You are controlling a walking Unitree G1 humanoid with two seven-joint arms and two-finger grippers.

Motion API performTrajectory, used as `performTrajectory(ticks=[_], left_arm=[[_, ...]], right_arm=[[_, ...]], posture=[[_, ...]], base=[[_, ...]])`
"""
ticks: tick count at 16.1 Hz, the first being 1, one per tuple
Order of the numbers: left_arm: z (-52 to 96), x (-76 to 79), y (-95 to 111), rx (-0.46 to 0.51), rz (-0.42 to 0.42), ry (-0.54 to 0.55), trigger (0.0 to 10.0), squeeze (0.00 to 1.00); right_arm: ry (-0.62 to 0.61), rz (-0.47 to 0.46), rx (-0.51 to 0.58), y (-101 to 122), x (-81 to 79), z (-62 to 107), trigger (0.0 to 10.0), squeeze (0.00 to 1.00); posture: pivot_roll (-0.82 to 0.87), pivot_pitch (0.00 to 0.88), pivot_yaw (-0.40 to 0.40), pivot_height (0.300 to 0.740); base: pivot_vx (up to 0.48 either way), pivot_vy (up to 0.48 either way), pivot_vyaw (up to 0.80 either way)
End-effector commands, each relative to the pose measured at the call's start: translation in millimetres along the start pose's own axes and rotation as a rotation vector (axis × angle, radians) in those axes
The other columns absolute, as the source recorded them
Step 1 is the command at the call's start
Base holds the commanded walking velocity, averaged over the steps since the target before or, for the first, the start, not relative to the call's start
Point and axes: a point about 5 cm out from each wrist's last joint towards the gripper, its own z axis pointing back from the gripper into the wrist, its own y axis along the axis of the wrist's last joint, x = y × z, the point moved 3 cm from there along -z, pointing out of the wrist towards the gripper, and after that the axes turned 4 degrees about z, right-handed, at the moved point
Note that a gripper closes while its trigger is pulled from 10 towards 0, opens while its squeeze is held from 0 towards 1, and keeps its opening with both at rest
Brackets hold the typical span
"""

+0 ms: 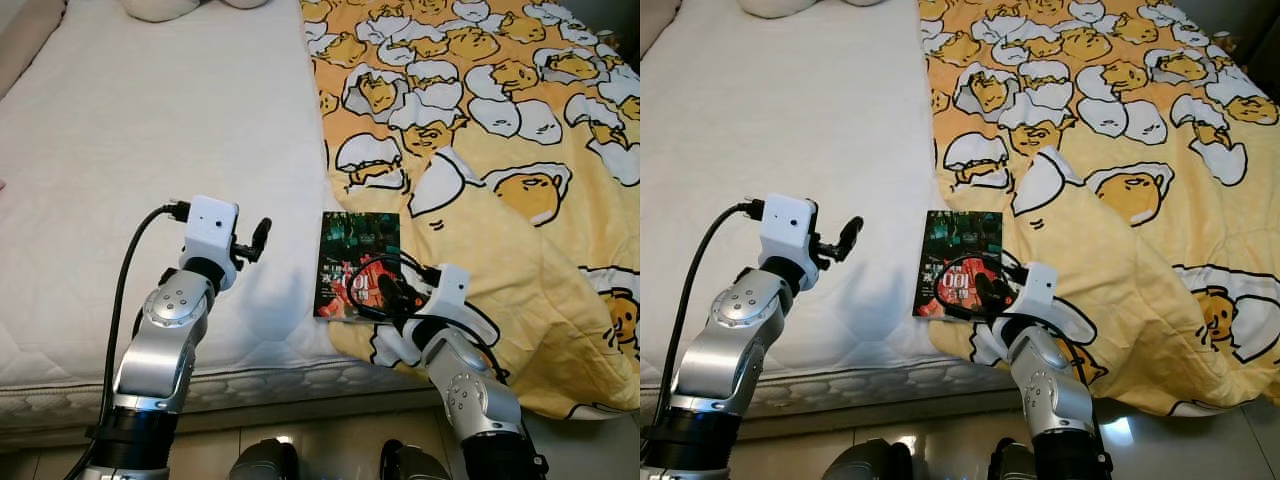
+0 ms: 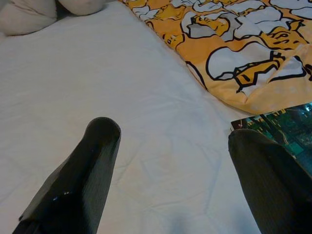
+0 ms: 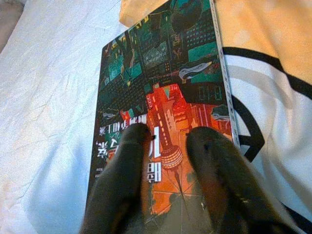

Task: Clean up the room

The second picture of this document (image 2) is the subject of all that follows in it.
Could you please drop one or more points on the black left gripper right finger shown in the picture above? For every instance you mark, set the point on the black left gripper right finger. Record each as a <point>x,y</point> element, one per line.
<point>275,185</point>

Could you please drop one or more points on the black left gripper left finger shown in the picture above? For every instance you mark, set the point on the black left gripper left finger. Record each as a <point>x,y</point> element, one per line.
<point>73,190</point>

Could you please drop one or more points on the yellow cartoon print blanket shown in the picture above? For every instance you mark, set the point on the yellow cartoon print blanket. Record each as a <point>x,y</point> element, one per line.
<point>219,41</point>

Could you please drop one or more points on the dark green book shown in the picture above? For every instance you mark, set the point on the dark green book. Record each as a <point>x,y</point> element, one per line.
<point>287,126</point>

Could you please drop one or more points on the white quilted mattress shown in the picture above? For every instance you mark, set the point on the white quilted mattress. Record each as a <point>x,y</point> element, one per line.
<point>97,73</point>

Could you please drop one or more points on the beige plush toy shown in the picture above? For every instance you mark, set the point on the beige plush toy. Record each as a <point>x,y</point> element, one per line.
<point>24,19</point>

